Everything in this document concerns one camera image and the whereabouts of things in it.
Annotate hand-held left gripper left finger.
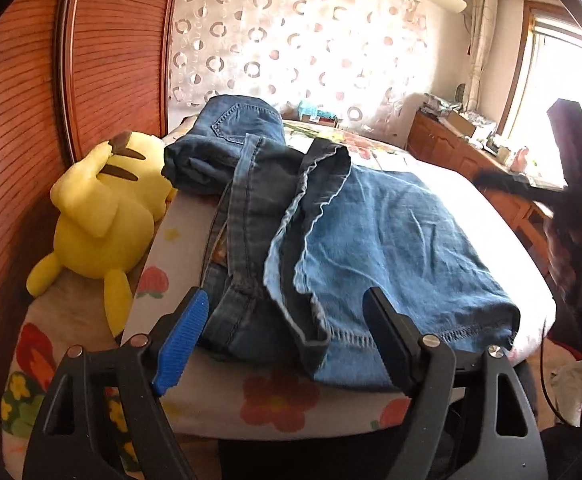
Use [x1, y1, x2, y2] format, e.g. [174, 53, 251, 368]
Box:
[22, 287, 211, 480]

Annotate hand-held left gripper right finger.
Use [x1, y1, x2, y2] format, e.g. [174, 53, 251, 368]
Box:
[362, 286, 549, 480]

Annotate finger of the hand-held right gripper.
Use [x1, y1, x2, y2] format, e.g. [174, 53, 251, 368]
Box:
[475, 171, 569, 206]

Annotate light blue denim pants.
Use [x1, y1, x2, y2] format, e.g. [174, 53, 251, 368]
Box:
[198, 135, 522, 393]

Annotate person's right forearm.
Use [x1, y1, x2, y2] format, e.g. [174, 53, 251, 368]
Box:
[543, 210, 582, 356]

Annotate folded dark blue denim pants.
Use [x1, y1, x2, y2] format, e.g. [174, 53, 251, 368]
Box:
[162, 95, 286, 196]

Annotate window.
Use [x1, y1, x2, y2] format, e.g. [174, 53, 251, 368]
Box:
[501, 0, 582, 191]

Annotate open cardboard box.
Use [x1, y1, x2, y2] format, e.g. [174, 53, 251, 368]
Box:
[443, 110, 479, 138]

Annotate long wooden cabinet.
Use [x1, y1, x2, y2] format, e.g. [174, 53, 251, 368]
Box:
[407, 110, 556, 281]

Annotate cream window curtain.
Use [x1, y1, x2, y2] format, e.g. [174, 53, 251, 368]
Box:
[468, 0, 499, 111]

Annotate floral bed blanket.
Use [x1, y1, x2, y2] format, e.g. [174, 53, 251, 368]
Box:
[1, 117, 422, 478]

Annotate yellow plush toy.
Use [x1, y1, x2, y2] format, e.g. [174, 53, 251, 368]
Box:
[25, 130, 177, 338]

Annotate blue plastic bag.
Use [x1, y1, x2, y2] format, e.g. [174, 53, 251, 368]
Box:
[298, 101, 337, 118]

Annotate circle patterned sheer curtain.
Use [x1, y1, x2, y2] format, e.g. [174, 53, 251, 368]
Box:
[168, 0, 429, 133]

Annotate wooden headboard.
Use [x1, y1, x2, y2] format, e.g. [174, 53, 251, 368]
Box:
[0, 0, 184, 401]

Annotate black cable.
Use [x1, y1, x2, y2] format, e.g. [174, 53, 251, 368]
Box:
[538, 330, 579, 428]

